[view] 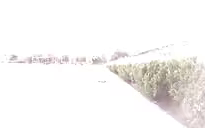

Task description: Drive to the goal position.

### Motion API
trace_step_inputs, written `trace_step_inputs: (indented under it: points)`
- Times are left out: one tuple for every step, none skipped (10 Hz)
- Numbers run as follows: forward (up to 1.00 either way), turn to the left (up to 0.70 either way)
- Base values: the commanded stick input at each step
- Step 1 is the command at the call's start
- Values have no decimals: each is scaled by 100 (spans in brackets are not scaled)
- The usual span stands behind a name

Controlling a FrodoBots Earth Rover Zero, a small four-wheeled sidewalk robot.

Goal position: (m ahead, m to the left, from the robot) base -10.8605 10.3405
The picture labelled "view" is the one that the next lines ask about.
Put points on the distant row of trees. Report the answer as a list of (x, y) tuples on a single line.
[(50, 59)]

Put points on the green hedge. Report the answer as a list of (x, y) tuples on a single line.
[(156, 77)]

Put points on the pale concrete slab pavement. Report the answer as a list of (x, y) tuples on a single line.
[(56, 100)]

